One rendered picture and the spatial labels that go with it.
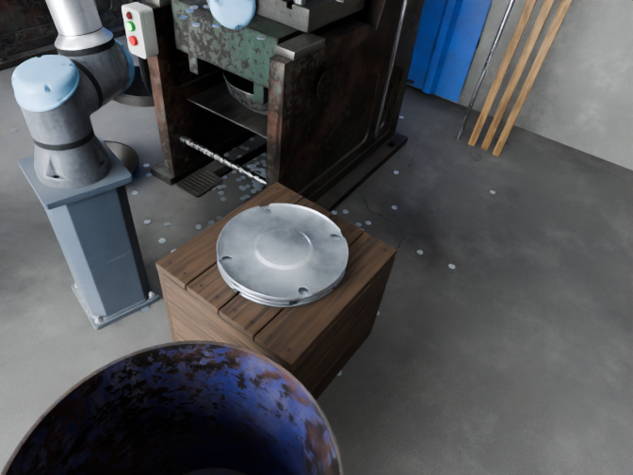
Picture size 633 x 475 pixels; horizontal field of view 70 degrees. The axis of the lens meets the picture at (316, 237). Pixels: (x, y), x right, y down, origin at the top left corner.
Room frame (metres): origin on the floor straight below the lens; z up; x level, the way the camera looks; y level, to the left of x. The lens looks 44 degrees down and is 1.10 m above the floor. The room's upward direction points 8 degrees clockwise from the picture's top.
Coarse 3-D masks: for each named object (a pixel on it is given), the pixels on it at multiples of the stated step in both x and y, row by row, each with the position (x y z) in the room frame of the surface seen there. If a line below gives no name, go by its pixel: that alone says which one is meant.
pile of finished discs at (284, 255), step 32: (256, 224) 0.76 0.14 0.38; (288, 224) 0.78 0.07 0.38; (320, 224) 0.80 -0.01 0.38; (224, 256) 0.66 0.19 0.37; (256, 256) 0.66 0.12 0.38; (288, 256) 0.67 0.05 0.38; (320, 256) 0.69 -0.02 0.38; (256, 288) 0.58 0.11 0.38; (288, 288) 0.59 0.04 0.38; (320, 288) 0.60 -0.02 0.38
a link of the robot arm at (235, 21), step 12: (216, 0) 0.79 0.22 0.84; (228, 0) 0.80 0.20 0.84; (240, 0) 0.80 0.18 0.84; (252, 0) 0.81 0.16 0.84; (216, 12) 0.79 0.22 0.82; (228, 12) 0.79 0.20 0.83; (240, 12) 0.80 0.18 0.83; (252, 12) 0.81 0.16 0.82; (228, 24) 0.79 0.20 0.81; (240, 24) 0.80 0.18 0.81
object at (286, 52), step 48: (384, 0) 1.54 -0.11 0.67; (288, 48) 1.14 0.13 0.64; (336, 48) 1.31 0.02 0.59; (384, 48) 1.60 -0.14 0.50; (288, 96) 1.11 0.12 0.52; (336, 96) 1.35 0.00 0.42; (288, 144) 1.13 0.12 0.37; (336, 144) 1.42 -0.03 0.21; (384, 144) 1.76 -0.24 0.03; (336, 192) 1.37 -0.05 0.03
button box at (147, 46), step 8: (128, 8) 1.30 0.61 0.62; (136, 8) 1.29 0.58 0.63; (144, 8) 1.31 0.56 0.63; (136, 16) 1.28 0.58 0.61; (144, 16) 1.29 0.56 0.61; (152, 16) 1.31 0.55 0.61; (136, 24) 1.29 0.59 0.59; (144, 24) 1.29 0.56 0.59; (152, 24) 1.31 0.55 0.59; (128, 32) 1.31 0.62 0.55; (136, 32) 1.29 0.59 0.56; (144, 32) 1.28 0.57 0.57; (152, 32) 1.31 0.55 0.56; (128, 40) 1.31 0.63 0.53; (144, 40) 1.28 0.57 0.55; (152, 40) 1.30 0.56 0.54; (136, 48) 1.29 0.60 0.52; (144, 48) 1.28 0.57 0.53; (152, 48) 1.30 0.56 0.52; (144, 56) 1.28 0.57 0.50; (152, 56) 1.30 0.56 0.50; (144, 80) 1.34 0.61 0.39
